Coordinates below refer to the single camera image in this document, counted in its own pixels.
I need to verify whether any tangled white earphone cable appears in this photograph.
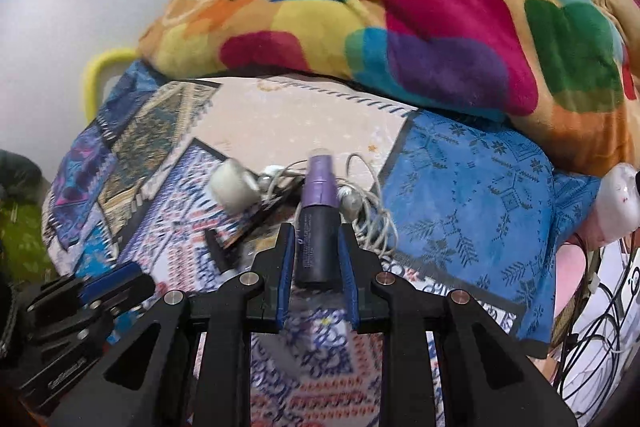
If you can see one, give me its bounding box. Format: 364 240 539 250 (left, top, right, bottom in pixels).
257 152 401 259

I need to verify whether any colourful fleece blanket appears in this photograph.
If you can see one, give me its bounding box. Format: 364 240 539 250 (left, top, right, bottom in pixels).
137 0 640 180

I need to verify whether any small white jar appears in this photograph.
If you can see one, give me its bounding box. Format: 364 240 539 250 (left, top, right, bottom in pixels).
209 158 259 210

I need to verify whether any purple spray bottle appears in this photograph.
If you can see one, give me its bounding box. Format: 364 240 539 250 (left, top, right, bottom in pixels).
294 149 344 286

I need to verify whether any yellow bed frame tube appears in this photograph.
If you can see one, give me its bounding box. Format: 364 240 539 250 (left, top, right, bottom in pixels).
82 48 139 124

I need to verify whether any patchwork bed sheet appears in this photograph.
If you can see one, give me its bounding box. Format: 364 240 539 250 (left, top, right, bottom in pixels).
42 59 603 427

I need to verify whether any tangle of black cables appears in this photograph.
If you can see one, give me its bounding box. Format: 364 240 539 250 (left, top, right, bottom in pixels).
554 232 640 410

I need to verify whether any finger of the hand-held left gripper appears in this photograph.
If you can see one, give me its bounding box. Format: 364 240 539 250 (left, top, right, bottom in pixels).
75 262 147 308
87 276 157 323

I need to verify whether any black razor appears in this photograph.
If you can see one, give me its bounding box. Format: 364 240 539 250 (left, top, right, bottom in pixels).
203 227 237 269

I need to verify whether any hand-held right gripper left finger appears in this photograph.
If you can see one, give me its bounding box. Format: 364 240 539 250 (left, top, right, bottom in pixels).
50 223 296 427

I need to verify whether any green cloth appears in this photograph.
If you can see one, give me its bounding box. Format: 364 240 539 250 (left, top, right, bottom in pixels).
0 149 57 284

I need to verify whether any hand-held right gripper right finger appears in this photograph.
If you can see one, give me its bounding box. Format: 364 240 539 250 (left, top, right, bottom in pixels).
337 223 581 427

